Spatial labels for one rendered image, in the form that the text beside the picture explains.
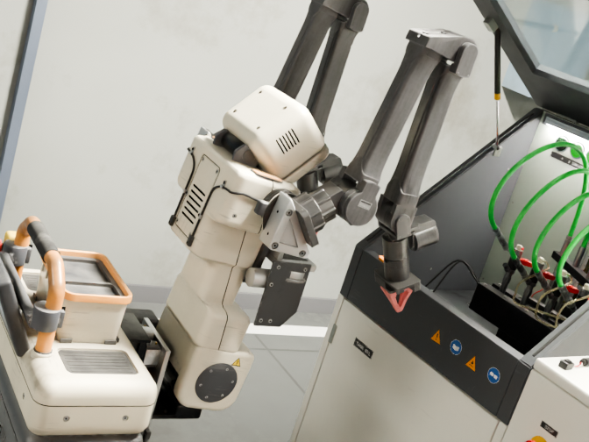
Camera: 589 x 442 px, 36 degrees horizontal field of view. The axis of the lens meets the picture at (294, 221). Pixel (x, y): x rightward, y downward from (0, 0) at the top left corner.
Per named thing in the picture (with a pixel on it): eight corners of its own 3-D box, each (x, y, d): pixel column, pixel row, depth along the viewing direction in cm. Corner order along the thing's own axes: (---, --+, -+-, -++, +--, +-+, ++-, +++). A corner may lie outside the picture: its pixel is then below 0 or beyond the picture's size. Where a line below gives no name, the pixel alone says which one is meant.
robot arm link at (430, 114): (432, 29, 190) (464, 41, 181) (452, 35, 193) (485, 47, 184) (366, 216, 201) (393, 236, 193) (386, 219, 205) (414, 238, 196)
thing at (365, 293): (346, 299, 265) (363, 249, 260) (358, 299, 267) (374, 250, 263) (494, 417, 218) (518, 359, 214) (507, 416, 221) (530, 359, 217)
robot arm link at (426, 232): (375, 203, 200) (396, 217, 193) (419, 188, 204) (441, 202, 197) (378, 249, 206) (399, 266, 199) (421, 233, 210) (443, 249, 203)
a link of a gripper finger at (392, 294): (400, 296, 215) (398, 263, 211) (416, 310, 209) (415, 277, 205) (375, 306, 213) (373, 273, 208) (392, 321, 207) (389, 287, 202)
